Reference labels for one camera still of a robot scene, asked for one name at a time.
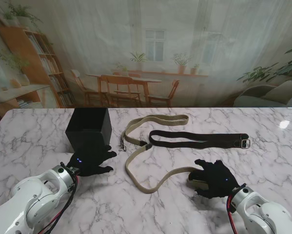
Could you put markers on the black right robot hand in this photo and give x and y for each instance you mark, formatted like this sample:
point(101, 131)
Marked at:
point(220, 180)

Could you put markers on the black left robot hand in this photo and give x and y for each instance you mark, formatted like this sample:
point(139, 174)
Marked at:
point(91, 162)

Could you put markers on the beige woven belt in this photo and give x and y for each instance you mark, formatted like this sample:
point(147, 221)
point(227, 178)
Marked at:
point(160, 118)
point(138, 152)

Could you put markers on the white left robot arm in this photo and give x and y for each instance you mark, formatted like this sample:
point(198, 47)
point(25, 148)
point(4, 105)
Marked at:
point(26, 202)

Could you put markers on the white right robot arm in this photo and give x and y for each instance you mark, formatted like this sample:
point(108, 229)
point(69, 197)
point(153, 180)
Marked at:
point(265, 214)

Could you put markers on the black belt storage box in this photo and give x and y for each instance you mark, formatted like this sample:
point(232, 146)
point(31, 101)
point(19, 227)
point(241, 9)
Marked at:
point(87, 124)

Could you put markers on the black belt with silver buckle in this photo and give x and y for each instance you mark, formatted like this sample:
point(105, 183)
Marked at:
point(197, 141)

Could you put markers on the printed room scene backdrop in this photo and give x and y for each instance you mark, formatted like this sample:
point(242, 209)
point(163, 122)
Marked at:
point(145, 48)

